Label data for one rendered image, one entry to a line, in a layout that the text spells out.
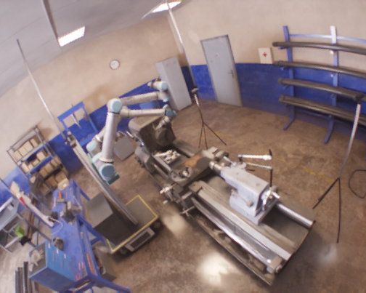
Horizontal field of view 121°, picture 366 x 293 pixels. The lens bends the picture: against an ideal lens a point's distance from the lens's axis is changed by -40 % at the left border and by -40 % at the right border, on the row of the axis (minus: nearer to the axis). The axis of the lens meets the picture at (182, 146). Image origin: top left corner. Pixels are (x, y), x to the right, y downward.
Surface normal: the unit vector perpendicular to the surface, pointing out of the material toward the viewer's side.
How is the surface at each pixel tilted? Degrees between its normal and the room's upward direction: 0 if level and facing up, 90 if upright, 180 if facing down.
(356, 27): 90
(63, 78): 90
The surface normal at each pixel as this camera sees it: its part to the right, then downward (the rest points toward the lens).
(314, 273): -0.30, -0.79
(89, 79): 0.56, 0.31
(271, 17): -0.78, 0.53
